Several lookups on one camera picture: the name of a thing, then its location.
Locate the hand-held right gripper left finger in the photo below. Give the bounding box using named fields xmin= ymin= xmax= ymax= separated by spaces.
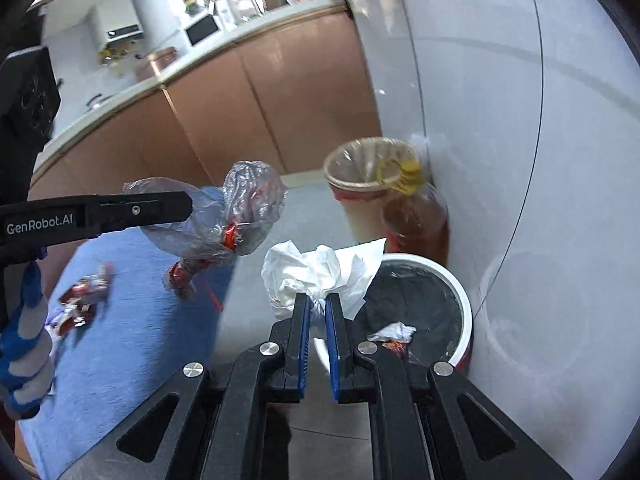
xmin=57 ymin=292 xmax=313 ymax=480

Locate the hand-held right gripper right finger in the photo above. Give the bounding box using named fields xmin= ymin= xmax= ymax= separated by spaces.
xmin=325 ymin=292 xmax=573 ymax=480

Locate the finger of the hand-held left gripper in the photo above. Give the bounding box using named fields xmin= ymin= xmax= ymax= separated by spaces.
xmin=84 ymin=191 xmax=194 ymax=237

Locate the white tissue paper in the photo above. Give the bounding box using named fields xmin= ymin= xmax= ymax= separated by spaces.
xmin=261 ymin=239 xmax=387 ymax=322

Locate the white bin with black liner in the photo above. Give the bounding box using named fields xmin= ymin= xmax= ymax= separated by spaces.
xmin=312 ymin=254 xmax=474 ymax=377

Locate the clear plastic bag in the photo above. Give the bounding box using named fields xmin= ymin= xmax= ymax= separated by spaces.
xmin=122 ymin=160 xmax=289 ymax=302

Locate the person's left hand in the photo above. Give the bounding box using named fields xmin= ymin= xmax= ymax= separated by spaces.
xmin=0 ymin=259 xmax=56 ymax=421

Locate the small crumpled white tissue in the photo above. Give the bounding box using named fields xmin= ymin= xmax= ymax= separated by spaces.
xmin=367 ymin=322 xmax=417 ymax=346

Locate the red snack wrapper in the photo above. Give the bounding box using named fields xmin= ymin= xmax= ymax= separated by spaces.
xmin=60 ymin=264 xmax=114 ymax=307
xmin=54 ymin=305 xmax=99 ymax=337

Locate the blue mat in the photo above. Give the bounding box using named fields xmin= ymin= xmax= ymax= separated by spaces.
xmin=17 ymin=185 xmax=237 ymax=480

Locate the beige bucket with clear liner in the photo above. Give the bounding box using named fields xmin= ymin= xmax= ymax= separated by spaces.
xmin=322 ymin=136 xmax=432 ymax=247

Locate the copper coloured box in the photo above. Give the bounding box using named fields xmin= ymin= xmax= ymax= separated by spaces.
xmin=136 ymin=46 xmax=181 ymax=79

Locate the cooking oil bottle yellow cap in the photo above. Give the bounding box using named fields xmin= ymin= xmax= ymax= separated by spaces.
xmin=375 ymin=157 xmax=451 ymax=267

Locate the white microwave oven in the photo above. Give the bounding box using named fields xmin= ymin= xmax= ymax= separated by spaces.
xmin=184 ymin=14 xmax=221 ymax=47

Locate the brown kitchen cabinet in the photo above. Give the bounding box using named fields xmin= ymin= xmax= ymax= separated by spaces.
xmin=27 ymin=2 xmax=384 ymax=202

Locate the white wall water heater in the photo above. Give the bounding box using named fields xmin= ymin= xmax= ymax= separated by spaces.
xmin=90 ymin=2 xmax=146 ymax=44

